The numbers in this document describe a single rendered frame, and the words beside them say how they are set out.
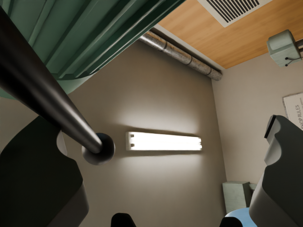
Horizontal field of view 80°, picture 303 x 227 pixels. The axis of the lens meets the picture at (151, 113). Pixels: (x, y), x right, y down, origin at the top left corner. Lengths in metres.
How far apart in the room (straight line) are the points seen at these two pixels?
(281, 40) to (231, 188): 1.99
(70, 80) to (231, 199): 3.01
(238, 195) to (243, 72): 1.91
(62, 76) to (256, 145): 3.09
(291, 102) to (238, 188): 1.40
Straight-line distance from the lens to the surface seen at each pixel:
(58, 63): 0.18
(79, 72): 0.19
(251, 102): 3.27
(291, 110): 3.11
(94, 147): 0.17
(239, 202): 3.08
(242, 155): 3.26
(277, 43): 2.27
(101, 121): 1.70
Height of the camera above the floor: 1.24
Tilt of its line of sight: 44 degrees up
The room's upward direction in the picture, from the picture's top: 108 degrees counter-clockwise
